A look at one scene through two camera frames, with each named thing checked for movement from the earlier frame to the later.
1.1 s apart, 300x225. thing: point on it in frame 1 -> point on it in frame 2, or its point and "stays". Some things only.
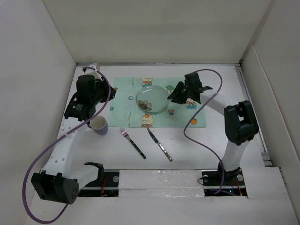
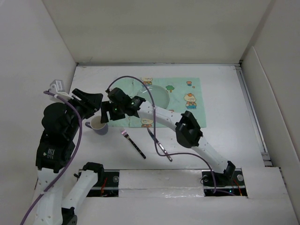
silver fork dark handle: x=124 y=134 stays
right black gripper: x=176 y=95 -> x=106 y=106
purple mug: x=99 y=124 stays
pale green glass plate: x=152 y=99 stays
